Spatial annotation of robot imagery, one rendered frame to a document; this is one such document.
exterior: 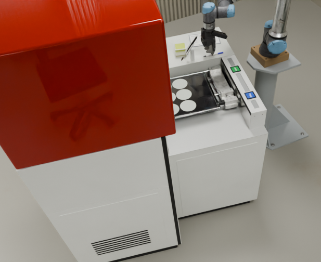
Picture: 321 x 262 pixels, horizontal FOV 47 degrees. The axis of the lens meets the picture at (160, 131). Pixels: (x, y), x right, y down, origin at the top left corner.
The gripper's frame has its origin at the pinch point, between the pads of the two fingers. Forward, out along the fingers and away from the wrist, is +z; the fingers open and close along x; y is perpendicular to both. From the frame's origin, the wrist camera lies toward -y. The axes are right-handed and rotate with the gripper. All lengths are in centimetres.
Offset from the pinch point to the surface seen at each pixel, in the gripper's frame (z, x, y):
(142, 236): 68, 82, 73
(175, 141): 18, 54, 40
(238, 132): 19, 58, 2
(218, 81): 11.2, 17.3, 2.0
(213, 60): 3.7, 3.4, 0.8
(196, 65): 4.9, 3.3, 12.4
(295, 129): 98, -1, -72
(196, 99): 9.6, 30.8, 20.5
